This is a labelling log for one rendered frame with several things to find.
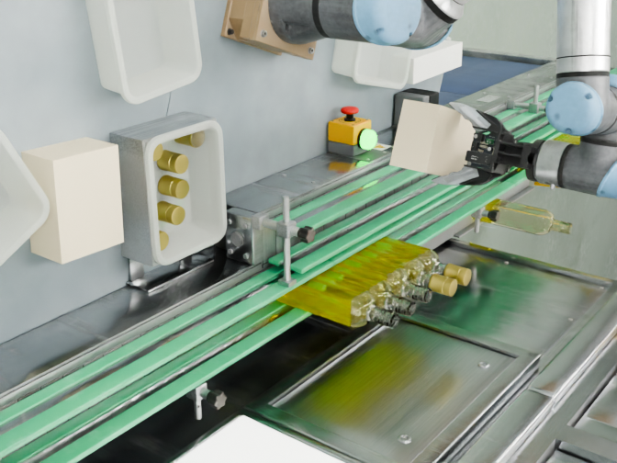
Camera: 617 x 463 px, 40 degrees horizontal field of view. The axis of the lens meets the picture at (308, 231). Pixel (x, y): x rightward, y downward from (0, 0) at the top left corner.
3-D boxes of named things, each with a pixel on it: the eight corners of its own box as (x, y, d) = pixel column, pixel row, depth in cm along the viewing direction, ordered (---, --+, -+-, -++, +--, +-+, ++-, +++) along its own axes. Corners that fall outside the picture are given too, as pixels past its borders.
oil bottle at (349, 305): (270, 299, 161) (363, 333, 149) (269, 274, 159) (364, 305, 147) (288, 289, 165) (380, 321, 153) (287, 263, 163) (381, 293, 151)
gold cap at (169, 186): (156, 177, 145) (174, 182, 143) (171, 172, 148) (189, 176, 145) (158, 197, 146) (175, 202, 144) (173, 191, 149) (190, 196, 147)
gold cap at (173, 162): (155, 152, 144) (173, 156, 141) (171, 147, 146) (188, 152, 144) (157, 172, 145) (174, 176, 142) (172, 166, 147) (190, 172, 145)
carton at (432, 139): (403, 98, 151) (441, 105, 146) (443, 112, 164) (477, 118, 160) (389, 164, 152) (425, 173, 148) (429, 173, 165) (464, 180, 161)
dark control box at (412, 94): (391, 125, 208) (421, 130, 203) (393, 93, 205) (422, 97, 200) (409, 118, 214) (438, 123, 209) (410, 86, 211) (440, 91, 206)
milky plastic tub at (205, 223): (122, 257, 145) (157, 270, 140) (109, 131, 137) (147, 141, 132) (194, 227, 158) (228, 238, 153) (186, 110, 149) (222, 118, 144)
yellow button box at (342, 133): (326, 152, 187) (353, 157, 183) (326, 118, 185) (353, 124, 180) (343, 144, 193) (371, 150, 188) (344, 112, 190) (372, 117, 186)
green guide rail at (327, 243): (268, 263, 157) (301, 274, 153) (267, 258, 157) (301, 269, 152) (600, 90, 285) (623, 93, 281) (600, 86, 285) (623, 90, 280)
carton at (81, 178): (31, 252, 130) (61, 264, 126) (21, 152, 125) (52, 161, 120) (93, 231, 139) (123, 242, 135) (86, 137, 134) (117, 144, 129)
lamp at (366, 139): (356, 151, 184) (368, 152, 182) (356, 130, 182) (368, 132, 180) (368, 145, 187) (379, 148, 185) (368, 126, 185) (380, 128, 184)
